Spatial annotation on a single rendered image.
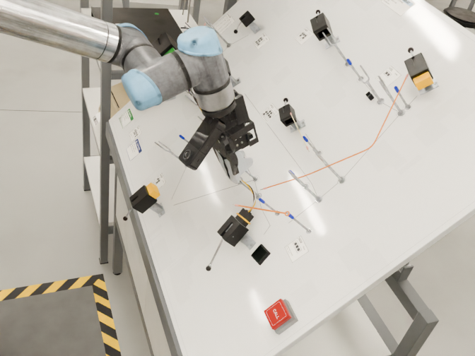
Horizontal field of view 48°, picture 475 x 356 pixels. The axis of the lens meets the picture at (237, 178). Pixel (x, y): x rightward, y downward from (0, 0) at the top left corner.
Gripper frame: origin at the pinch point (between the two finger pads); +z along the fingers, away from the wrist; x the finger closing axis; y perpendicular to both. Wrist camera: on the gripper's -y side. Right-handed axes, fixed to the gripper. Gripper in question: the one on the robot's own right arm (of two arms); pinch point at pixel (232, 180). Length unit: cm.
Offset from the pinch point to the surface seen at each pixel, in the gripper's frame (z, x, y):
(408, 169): 7.3, -19.3, 33.6
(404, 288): 48, -20, 30
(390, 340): 67, -20, 24
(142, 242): 33, 34, -21
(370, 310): 65, -9, 26
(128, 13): 4, 127, 24
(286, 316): 21.9, -22.4, -5.9
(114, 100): 31, 117, 2
